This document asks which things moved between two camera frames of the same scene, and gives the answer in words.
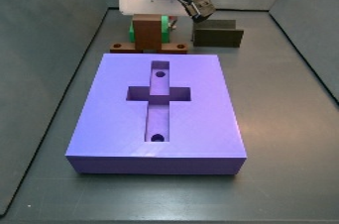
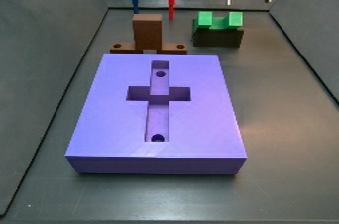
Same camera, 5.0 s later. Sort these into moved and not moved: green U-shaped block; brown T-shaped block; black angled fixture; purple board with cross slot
Moved: green U-shaped block
Not moved: brown T-shaped block; purple board with cross slot; black angled fixture
